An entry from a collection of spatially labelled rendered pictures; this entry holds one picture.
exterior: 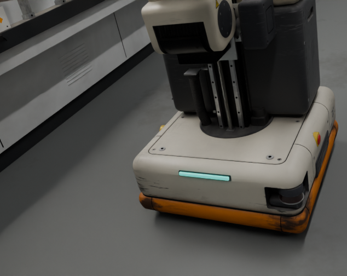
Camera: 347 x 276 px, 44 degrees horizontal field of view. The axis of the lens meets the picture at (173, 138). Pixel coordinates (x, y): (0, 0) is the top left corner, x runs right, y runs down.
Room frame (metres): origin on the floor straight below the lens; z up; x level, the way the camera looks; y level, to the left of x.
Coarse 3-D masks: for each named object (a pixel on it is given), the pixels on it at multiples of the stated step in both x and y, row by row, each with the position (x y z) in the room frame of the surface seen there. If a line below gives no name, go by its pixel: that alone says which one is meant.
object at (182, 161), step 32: (320, 96) 1.46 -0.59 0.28; (160, 128) 1.56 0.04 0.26; (192, 128) 1.46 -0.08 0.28; (224, 128) 1.42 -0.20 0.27; (256, 128) 1.36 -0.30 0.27; (288, 128) 1.28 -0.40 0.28; (320, 128) 1.28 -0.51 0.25; (160, 160) 1.29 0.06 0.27; (192, 160) 1.23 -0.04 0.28; (224, 160) 1.18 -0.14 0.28; (256, 160) 1.14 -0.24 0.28; (288, 160) 1.09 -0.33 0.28; (320, 160) 1.23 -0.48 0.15; (160, 192) 1.28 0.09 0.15; (192, 192) 1.20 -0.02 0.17; (224, 192) 1.14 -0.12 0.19; (256, 192) 1.07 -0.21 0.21; (288, 192) 1.02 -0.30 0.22; (256, 224) 1.08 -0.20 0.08; (288, 224) 1.02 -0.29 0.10
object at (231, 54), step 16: (256, 0) 1.22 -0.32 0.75; (272, 0) 1.29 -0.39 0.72; (240, 16) 1.24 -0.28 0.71; (256, 16) 1.21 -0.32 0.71; (272, 16) 1.28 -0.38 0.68; (160, 32) 1.24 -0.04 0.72; (176, 32) 1.21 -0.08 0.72; (192, 32) 1.19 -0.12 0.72; (240, 32) 1.31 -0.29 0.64; (256, 32) 1.22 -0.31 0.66; (272, 32) 1.26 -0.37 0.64; (176, 48) 1.22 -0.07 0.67; (192, 48) 1.20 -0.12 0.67; (208, 48) 1.20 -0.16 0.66; (256, 48) 1.22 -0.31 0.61; (192, 64) 1.27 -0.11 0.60
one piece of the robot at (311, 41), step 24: (240, 0) 1.40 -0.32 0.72; (288, 0) 1.31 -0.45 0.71; (312, 0) 1.44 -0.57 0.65; (288, 24) 1.32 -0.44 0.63; (312, 24) 1.42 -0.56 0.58; (240, 48) 1.41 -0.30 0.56; (288, 48) 1.32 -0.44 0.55; (312, 48) 1.41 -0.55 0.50; (168, 72) 1.59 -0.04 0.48; (192, 72) 1.45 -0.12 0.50; (216, 72) 1.43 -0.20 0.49; (240, 72) 1.38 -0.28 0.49; (264, 72) 1.37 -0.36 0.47; (288, 72) 1.32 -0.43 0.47; (312, 72) 1.38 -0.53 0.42; (192, 96) 1.54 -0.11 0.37; (216, 96) 1.42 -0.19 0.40; (240, 96) 1.39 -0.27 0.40; (264, 96) 1.38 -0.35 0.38; (288, 96) 1.33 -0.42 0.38; (312, 96) 1.36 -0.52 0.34; (240, 120) 1.38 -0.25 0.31; (264, 120) 1.36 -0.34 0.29
